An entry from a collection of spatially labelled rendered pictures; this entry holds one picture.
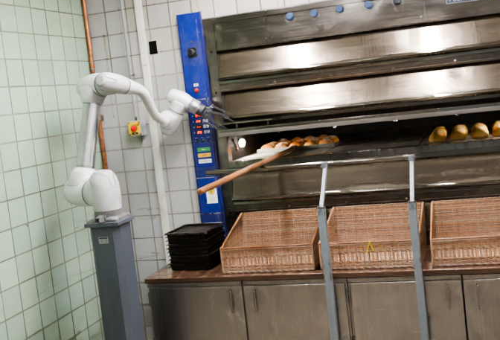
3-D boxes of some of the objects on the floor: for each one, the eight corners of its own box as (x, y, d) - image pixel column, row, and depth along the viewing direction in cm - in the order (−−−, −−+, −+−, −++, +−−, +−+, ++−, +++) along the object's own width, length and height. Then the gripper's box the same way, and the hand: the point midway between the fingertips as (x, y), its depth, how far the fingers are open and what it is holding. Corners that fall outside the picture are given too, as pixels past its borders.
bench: (190, 340, 480) (180, 256, 476) (582, 339, 406) (574, 239, 401) (155, 373, 427) (143, 279, 423) (599, 379, 353) (590, 265, 348)
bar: (230, 360, 436) (207, 170, 427) (444, 361, 397) (424, 152, 388) (212, 381, 407) (187, 177, 397) (442, 385, 367) (420, 158, 358)
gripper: (205, 95, 448) (239, 112, 447) (193, 121, 450) (225, 138, 449) (204, 95, 441) (237, 112, 440) (190, 121, 442) (224, 139, 441)
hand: (227, 123), depth 444 cm, fingers closed on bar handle, 5 cm apart
